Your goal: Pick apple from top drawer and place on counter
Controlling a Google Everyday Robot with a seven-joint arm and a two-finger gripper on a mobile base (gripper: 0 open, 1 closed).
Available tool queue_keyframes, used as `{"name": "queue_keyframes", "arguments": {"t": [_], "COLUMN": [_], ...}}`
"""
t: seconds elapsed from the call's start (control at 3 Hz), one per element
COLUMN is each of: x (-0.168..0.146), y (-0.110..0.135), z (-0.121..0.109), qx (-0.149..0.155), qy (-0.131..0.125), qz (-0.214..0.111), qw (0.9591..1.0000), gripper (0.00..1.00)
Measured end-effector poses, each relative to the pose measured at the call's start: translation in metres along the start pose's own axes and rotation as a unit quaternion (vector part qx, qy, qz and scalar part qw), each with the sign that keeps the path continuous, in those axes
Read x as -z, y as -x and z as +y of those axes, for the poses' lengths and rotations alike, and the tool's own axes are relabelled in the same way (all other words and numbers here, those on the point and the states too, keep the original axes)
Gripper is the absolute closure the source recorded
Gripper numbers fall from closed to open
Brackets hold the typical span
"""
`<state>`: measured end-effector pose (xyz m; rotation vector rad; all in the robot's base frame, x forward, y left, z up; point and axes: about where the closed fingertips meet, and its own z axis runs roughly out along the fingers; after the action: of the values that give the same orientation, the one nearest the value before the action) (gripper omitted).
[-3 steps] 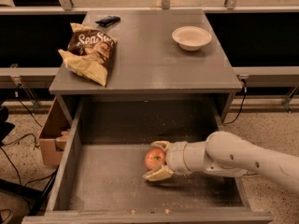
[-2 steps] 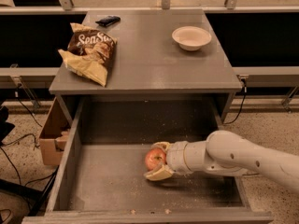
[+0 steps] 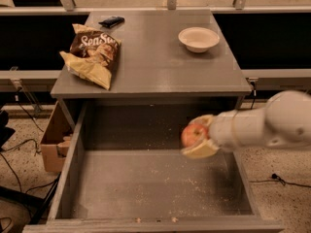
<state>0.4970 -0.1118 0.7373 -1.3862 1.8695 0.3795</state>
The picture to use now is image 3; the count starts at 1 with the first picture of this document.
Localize grey cabinet counter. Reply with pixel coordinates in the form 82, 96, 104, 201
52, 9, 251, 118

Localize open grey drawer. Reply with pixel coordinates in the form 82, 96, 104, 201
23, 101, 283, 233

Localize metal railing frame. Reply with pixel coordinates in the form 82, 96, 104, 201
0, 0, 311, 92

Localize black rectangular device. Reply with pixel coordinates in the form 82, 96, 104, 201
100, 17, 125, 28

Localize black cable on right floor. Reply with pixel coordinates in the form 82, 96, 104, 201
249, 173, 311, 189

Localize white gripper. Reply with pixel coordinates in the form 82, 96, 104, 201
181, 110, 241, 159

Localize black cable behind cabinet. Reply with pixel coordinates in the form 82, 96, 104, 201
249, 80, 258, 110

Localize cardboard box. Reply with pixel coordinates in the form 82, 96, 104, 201
40, 103, 73, 173

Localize brown chip bag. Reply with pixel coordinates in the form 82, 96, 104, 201
60, 23, 121, 90

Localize white bowl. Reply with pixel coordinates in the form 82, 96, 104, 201
178, 27, 220, 53

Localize red apple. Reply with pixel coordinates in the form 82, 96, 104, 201
181, 123, 208, 148

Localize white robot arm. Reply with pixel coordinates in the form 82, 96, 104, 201
181, 90, 311, 159

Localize black cables on left floor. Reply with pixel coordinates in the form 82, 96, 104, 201
0, 87, 61, 233

